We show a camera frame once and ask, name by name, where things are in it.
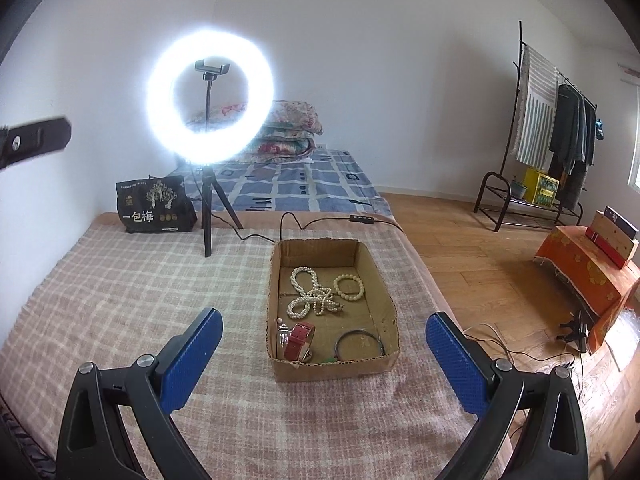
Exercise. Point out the grey bangle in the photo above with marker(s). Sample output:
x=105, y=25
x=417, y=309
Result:
x=345, y=337

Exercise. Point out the boxes on orange table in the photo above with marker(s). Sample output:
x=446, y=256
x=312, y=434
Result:
x=612, y=240

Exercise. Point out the blue checked bedsheet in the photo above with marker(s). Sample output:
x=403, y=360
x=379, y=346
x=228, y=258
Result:
x=300, y=185

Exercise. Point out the black clamp stand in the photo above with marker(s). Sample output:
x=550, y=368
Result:
x=577, y=332

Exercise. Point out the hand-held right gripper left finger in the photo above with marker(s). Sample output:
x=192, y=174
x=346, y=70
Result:
x=192, y=360

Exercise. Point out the window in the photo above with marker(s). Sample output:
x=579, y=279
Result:
x=635, y=150

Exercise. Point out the black metal clothes rack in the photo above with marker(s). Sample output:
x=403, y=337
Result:
x=492, y=195

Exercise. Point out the cardboard box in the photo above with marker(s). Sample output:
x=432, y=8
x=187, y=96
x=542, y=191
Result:
x=382, y=320

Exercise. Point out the folded floral quilts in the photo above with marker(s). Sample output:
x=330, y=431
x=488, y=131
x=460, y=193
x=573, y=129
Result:
x=295, y=120

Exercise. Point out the black phone holder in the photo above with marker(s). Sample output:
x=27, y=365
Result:
x=212, y=66

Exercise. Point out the black tripod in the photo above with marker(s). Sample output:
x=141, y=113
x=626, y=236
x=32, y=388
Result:
x=207, y=210

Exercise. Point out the yellow box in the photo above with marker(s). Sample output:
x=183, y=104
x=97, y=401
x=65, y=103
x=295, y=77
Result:
x=542, y=187

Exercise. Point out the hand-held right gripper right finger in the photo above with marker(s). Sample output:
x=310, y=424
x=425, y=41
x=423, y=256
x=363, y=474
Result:
x=457, y=365

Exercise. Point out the pink plaid blanket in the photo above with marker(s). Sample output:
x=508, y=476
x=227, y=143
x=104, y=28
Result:
x=125, y=285

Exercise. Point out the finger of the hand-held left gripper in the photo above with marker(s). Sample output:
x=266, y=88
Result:
x=37, y=137

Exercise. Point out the dark hanging clothes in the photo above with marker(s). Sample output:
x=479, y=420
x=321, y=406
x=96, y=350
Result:
x=570, y=135

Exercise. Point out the striped hanging towel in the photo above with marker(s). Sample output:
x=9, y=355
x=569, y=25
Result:
x=535, y=110

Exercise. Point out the black printed snack bag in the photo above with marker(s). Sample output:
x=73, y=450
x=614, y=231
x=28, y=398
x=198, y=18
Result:
x=155, y=207

